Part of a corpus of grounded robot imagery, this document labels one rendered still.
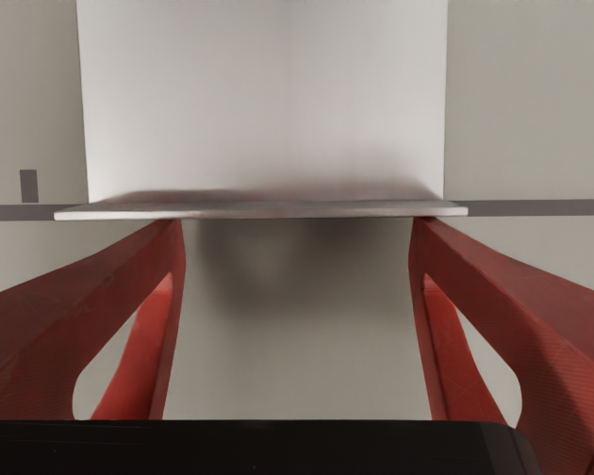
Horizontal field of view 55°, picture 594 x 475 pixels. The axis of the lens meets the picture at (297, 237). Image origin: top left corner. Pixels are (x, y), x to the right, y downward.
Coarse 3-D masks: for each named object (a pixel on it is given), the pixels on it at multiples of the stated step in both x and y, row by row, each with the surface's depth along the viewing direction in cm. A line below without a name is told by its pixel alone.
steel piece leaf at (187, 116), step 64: (128, 0) 13; (192, 0) 13; (256, 0) 13; (320, 0) 13; (384, 0) 13; (128, 64) 13; (192, 64) 13; (256, 64) 13; (320, 64) 13; (384, 64) 13; (128, 128) 13; (192, 128) 13; (256, 128) 13; (320, 128) 13; (384, 128) 13; (128, 192) 14; (192, 192) 14; (256, 192) 14; (320, 192) 14; (384, 192) 14
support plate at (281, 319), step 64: (0, 0) 13; (64, 0) 13; (448, 0) 13; (512, 0) 13; (576, 0) 13; (0, 64) 13; (64, 64) 13; (448, 64) 13; (512, 64) 13; (576, 64) 13; (0, 128) 14; (64, 128) 14; (448, 128) 14; (512, 128) 14; (576, 128) 14; (0, 192) 14; (64, 192) 14; (448, 192) 14; (512, 192) 14; (576, 192) 14; (0, 256) 14; (64, 256) 14; (192, 256) 14; (256, 256) 14; (320, 256) 14; (384, 256) 14; (512, 256) 14; (576, 256) 14; (128, 320) 14; (192, 320) 14; (256, 320) 14; (320, 320) 14; (384, 320) 14; (192, 384) 15; (256, 384) 15; (320, 384) 15; (384, 384) 15; (512, 384) 15
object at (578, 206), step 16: (0, 208) 14; (16, 208) 14; (32, 208) 14; (48, 208) 14; (64, 208) 14; (480, 208) 14; (496, 208) 14; (512, 208) 14; (528, 208) 14; (544, 208) 14; (560, 208) 14; (576, 208) 14; (592, 208) 14
